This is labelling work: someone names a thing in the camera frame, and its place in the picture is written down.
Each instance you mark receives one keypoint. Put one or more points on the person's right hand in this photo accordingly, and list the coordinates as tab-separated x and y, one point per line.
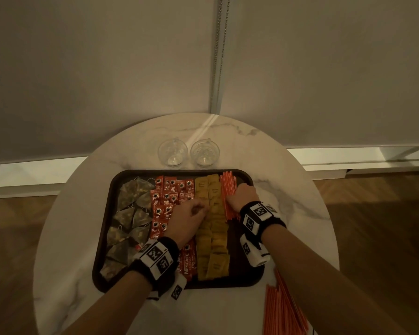
244	197

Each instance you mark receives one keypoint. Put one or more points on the person's left hand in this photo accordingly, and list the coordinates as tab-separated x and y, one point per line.
185	223

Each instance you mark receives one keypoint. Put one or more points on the red stir sticks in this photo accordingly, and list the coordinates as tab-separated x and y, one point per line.
227	184

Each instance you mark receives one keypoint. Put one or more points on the red Nescafe sachets group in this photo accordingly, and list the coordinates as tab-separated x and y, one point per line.
164	195

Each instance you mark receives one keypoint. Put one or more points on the neat columns of sugar packets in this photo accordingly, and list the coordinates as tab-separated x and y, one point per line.
216	247

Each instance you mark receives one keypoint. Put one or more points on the neat cluster of tea bags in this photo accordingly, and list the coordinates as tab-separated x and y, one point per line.
129	191

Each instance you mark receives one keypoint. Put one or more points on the dark brown tray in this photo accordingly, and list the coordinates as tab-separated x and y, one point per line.
239	275

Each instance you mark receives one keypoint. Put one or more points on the pile of orange stick packets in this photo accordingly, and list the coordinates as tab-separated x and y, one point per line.
283	310

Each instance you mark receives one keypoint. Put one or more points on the person's left forearm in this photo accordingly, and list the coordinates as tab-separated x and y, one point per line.
108	307

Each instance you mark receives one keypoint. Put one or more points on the person's right forearm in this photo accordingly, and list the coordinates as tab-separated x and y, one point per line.
328	289

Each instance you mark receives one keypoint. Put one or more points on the black right wristband with markers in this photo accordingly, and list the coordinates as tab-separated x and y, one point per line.
276	223

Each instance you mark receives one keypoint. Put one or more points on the black wristband with markers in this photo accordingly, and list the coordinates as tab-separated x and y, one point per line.
276	223
139	266

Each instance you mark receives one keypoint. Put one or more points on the clear glass cup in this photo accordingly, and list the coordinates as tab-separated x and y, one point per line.
173	152
205	153

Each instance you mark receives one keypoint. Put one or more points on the black left wristband with markers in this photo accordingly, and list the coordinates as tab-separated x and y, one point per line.
139	266

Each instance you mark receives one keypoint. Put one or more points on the round white marble table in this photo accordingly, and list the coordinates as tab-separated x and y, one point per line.
28	174

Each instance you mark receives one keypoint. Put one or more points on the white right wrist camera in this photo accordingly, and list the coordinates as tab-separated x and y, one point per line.
253	254

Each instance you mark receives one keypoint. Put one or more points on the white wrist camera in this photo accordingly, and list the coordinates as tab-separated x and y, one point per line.
253	254
176	291

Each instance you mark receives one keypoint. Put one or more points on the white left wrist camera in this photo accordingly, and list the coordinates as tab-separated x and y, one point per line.
176	291

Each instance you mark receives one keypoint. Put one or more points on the perforated metal wall rail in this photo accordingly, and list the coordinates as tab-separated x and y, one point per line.
219	48

